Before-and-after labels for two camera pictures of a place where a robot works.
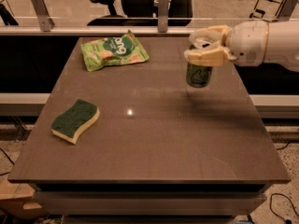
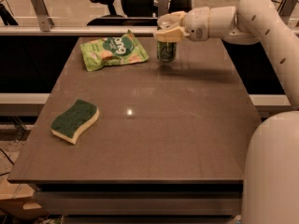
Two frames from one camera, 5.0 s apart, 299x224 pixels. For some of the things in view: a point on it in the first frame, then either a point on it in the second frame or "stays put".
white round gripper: (247, 43) -> (196, 25)
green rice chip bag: (115, 50) stays put
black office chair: (137, 7) stays put
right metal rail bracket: (289, 6) stays put
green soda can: (198, 76) -> (166, 50)
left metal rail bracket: (45, 20) stays put
